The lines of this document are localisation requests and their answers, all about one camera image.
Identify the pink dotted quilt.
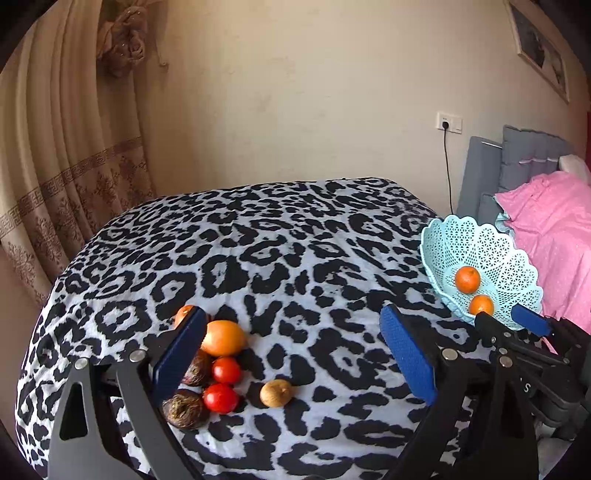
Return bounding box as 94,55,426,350
495,171,591,331

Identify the black power cable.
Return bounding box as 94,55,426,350
441,123,456,218

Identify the white wall socket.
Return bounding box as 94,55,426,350
436,111,464,135

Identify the dark wrinkled passion fruit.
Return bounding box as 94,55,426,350
181,349,211,387

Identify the small brown round fruit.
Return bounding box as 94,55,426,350
259,379,294,408

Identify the light blue lattice fruit basket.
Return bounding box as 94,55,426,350
420,215,544,330

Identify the framed wall picture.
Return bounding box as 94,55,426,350
505,1,570,104

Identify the beige patterned curtain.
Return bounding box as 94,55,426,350
1,1,154,303

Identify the white pillow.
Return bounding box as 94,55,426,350
559,154,591,184

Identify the red tomato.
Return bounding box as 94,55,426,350
211,357,242,385
202,383,239,415

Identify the orange tangerine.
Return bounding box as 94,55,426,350
173,305,194,328

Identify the orange in basket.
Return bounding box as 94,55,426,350
468,295,495,316
454,266,481,295

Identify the large orange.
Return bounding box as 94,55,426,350
200,320,246,357

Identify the leopard print blanket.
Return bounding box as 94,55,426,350
15,178,488,479

